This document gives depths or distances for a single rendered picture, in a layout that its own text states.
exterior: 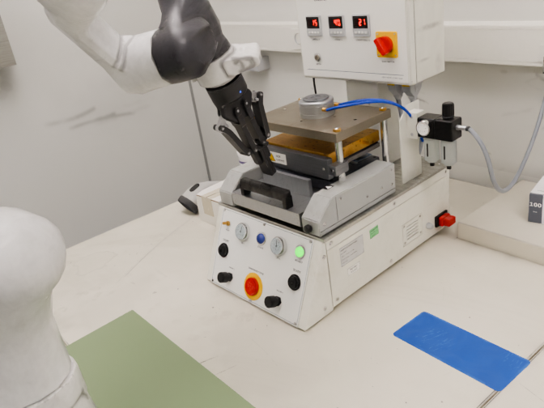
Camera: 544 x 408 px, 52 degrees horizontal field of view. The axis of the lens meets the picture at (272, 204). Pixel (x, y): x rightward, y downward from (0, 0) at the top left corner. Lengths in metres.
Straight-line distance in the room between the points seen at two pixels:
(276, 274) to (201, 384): 0.38
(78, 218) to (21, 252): 2.08
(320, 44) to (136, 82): 0.55
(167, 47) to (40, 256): 0.45
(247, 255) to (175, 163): 1.63
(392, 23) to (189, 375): 0.81
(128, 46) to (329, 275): 0.59
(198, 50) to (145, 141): 1.82
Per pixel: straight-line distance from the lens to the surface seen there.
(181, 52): 0.95
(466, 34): 1.61
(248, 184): 1.24
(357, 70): 1.35
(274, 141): 1.31
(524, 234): 1.40
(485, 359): 1.11
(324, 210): 1.12
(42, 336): 0.75
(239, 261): 1.30
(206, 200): 1.64
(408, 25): 1.25
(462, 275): 1.32
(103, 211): 2.74
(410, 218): 1.35
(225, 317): 1.26
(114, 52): 1.00
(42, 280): 0.65
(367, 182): 1.20
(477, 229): 1.42
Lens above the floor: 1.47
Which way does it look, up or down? 24 degrees down
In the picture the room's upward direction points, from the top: 9 degrees counter-clockwise
